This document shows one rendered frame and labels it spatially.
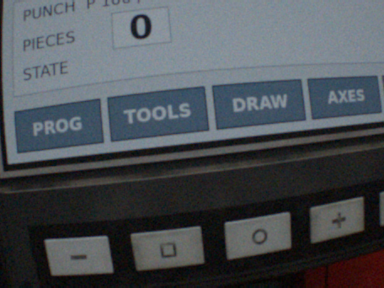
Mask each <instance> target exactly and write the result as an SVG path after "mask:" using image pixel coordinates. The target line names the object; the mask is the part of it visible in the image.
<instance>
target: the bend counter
mask: <svg viewBox="0 0 384 288"><path fill-rule="evenodd" d="M111 18H112V21H111V25H112V40H113V44H112V46H113V49H122V48H131V47H133V46H141V45H158V44H167V43H171V42H172V38H171V30H170V25H171V23H170V15H169V9H168V6H164V7H159V8H144V9H134V10H131V11H124V12H115V13H112V14H111Z"/></svg>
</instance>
